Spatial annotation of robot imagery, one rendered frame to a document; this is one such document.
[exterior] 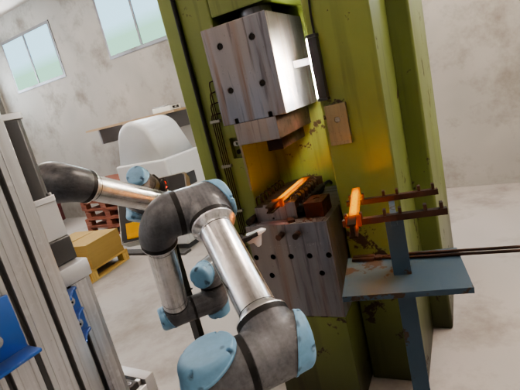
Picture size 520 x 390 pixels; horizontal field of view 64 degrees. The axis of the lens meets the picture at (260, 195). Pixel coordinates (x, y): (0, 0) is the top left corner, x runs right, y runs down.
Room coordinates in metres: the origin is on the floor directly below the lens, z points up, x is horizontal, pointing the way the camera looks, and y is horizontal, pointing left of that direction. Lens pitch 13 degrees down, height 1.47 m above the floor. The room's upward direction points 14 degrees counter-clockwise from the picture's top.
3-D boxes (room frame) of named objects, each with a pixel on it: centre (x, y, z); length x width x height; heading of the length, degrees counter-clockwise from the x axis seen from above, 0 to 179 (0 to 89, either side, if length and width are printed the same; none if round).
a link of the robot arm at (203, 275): (1.23, 0.21, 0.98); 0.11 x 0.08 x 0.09; 152
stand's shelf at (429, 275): (1.33, -0.42, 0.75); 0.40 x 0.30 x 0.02; 71
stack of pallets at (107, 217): (6.24, 2.05, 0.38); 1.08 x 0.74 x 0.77; 58
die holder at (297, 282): (1.94, -0.20, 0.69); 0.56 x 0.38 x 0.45; 152
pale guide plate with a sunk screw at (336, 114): (1.74, -0.39, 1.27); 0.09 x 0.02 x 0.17; 62
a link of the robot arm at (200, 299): (1.22, 0.23, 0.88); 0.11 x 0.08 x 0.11; 109
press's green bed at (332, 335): (1.94, -0.20, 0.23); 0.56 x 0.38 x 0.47; 152
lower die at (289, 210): (1.96, -0.15, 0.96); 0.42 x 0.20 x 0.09; 152
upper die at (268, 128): (1.96, -0.15, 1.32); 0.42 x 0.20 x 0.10; 152
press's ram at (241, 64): (1.94, -0.18, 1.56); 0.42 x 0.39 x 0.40; 152
